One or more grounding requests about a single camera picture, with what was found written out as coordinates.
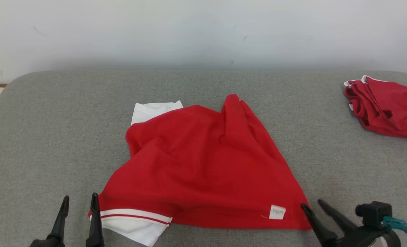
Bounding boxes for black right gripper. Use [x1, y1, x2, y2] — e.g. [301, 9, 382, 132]
[301, 199, 390, 247]

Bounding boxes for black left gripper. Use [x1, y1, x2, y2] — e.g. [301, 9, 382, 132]
[29, 193, 105, 247]

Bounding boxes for red shorts with white stripe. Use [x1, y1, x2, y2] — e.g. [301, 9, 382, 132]
[343, 75, 407, 139]

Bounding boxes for red shirt with white sleeves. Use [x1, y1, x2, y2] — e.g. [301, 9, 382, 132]
[88, 93, 312, 247]

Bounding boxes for grey fabric sofa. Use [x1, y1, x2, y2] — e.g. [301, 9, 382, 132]
[0, 70, 407, 247]

